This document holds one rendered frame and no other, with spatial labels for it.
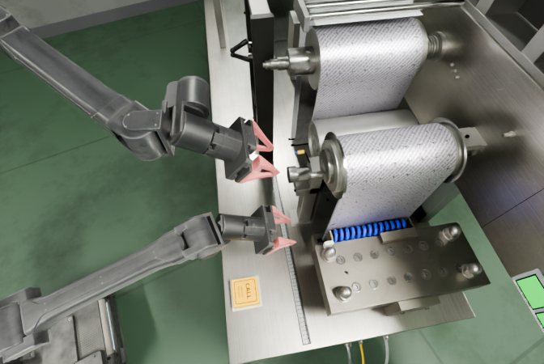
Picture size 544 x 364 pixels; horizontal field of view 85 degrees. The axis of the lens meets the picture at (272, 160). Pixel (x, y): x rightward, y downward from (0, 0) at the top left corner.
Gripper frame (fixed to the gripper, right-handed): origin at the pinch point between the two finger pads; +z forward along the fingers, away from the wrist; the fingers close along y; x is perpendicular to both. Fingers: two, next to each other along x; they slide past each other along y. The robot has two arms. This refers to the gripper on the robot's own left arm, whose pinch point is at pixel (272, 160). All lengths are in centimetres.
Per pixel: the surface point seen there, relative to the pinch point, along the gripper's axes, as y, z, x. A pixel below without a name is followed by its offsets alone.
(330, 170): 2.3, 11.1, 5.1
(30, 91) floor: -196, -56, -214
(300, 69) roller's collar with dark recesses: -22.0, 6.0, 9.2
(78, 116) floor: -158, -19, -184
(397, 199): 5.9, 31.9, 7.1
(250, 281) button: 12.8, 18.4, -34.9
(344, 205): 5.9, 20.6, -0.2
